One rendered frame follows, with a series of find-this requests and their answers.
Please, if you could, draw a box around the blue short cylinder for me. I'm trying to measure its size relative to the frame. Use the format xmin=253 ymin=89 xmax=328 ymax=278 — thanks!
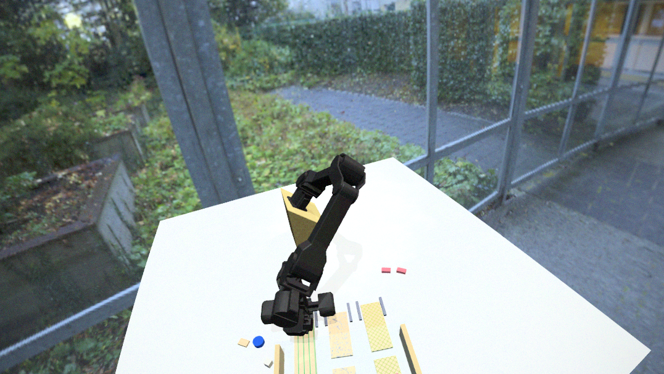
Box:
xmin=252 ymin=336 xmax=265 ymax=348

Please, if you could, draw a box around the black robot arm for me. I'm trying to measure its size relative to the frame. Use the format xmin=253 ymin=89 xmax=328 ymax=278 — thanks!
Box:
xmin=271 ymin=153 xmax=366 ymax=336

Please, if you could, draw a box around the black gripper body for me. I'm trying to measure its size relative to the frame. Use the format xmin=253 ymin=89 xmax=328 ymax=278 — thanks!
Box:
xmin=260 ymin=292 xmax=336 ymax=325

